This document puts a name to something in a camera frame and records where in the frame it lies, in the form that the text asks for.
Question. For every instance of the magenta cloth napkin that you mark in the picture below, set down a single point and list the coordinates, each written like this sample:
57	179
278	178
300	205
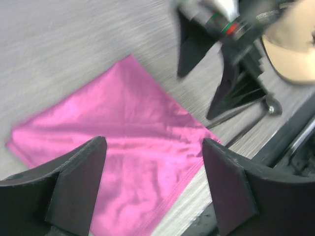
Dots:
154	145

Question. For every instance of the dark metal fork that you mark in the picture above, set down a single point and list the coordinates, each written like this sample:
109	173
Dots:
230	128

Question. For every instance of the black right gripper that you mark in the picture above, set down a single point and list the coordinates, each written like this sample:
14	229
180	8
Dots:
202	23

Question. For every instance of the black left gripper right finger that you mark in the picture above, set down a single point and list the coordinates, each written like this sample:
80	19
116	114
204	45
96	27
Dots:
251	199

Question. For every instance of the tan baseball cap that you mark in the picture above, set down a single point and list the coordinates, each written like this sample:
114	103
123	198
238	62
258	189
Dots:
290	42

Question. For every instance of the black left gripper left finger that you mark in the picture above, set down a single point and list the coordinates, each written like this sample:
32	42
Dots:
56	198

